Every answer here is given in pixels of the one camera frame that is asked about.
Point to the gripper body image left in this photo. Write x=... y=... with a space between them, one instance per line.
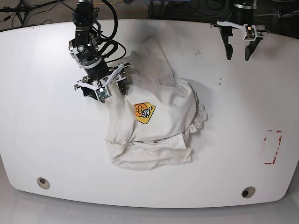
x=102 y=76

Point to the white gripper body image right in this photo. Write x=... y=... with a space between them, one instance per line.
x=259 y=29

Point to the white T-shirt with yellow logo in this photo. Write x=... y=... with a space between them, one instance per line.
x=150 y=124

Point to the white power strip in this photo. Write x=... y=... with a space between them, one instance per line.
x=289 y=12

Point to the red tape rectangle marking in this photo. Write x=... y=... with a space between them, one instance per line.
x=270 y=146

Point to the black tripod stand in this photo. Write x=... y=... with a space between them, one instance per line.
x=22 y=10

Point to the wrist camera board image right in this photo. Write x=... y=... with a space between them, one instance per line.
x=248 y=33

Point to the wrist camera board image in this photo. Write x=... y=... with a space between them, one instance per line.
x=102 y=93
x=248 y=33

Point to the wrist camera board image left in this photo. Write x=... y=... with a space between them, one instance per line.
x=102 y=93

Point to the left table cable grommet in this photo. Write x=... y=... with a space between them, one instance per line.
x=43 y=183

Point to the table cable grommet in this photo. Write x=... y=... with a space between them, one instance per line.
x=248 y=192
x=43 y=183

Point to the right table cable grommet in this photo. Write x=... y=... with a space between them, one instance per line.
x=248 y=192

